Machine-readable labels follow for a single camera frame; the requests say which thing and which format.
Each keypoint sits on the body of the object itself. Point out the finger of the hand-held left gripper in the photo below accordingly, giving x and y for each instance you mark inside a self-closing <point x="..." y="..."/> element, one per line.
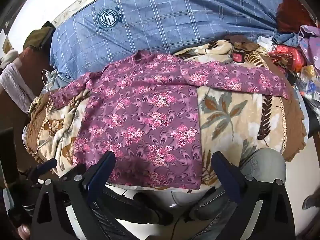
<point x="47" y="166"/>

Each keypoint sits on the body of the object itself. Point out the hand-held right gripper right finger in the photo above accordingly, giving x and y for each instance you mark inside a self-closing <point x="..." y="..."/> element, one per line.
<point x="231" y="185"/>

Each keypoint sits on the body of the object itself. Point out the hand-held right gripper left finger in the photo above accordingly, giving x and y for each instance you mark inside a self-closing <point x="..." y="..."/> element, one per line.
<point x="100" y="177"/>

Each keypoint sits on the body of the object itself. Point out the purple floral shirt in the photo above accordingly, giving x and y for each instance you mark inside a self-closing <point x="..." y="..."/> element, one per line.
<point x="140" y="120"/>

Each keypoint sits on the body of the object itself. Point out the person's left hand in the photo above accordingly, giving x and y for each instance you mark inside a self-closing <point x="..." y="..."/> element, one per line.
<point x="24" y="231"/>

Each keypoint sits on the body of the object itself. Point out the person's grey jeans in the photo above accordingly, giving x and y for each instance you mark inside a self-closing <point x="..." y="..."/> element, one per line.
<point x="262" y="165"/>

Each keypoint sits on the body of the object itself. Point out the beige leaf print blanket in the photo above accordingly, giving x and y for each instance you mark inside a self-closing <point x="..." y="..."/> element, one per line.
<point x="225" y="110"/>

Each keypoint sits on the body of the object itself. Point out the white lace cloth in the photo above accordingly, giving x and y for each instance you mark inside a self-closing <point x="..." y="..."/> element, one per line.
<point x="15" y="85"/>

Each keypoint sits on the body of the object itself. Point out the colourful snack packets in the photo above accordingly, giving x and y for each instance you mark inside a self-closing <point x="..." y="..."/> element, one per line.
<point x="308" y="82"/>

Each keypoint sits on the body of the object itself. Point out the small red jar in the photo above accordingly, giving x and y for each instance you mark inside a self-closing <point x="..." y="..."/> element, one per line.
<point x="238" y="56"/>

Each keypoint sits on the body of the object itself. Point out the olive green cloth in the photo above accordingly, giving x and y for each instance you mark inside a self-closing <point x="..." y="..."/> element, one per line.
<point x="37" y="36"/>

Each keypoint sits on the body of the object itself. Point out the red plastic bag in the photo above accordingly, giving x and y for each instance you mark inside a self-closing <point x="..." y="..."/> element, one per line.
<point x="290" y="56"/>

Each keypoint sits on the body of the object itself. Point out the brown crumpled cloth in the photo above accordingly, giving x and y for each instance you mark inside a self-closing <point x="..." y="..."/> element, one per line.
<point x="241" y="42"/>

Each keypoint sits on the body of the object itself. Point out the blue denim cloth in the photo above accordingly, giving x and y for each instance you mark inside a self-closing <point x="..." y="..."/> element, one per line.
<point x="285" y="38"/>

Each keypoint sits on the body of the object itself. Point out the purple patterned cloth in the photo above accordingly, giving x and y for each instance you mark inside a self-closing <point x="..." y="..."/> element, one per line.
<point x="310" y="45"/>

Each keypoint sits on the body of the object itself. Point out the blue plaid quilt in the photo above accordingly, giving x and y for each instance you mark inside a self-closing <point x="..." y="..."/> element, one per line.
<point x="162" y="17"/>

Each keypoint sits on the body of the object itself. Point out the dark red cloth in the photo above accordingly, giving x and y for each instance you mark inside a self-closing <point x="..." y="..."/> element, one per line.
<point x="292" y="12"/>

